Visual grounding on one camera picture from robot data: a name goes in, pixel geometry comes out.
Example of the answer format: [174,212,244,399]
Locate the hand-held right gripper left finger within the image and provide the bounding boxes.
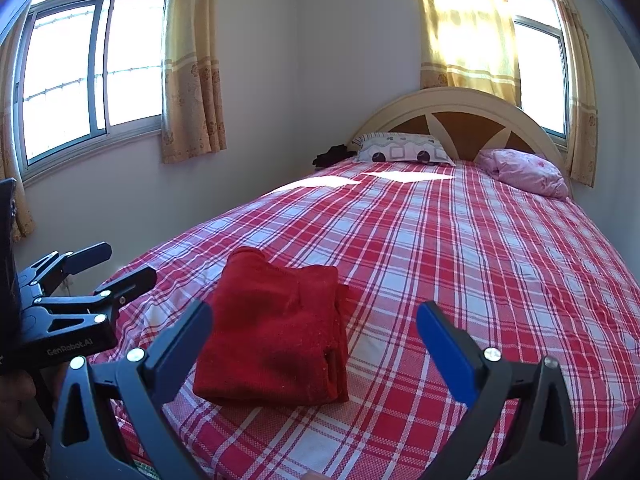
[50,299,215,480]

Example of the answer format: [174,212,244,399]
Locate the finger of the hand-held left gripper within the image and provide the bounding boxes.
[15,241,113,291]
[35,266,158,331]

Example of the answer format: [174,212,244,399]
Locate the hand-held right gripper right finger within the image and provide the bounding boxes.
[416,300,581,480]

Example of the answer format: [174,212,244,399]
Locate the red knitted sweater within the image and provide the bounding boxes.
[192,246,351,406]

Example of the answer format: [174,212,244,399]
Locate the person's left forearm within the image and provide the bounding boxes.
[0,435,51,480]

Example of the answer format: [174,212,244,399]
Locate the person's left hand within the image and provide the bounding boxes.
[0,375,43,436]

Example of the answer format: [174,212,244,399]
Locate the red plaid bed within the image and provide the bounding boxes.
[87,157,640,480]

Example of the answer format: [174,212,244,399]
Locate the large sliding window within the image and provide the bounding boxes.
[10,0,173,186]

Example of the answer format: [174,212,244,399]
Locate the pink pillow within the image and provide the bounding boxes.
[474,148,571,202]

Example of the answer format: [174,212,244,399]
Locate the patterned white pillow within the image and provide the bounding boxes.
[352,132,457,167]

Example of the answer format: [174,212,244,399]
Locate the cream and brown headboard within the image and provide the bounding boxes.
[347,87,568,181]

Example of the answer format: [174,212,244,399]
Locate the dark cloth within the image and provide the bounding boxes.
[312,144,361,168]

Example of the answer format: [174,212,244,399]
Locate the small sliding window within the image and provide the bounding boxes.
[500,0,571,148]

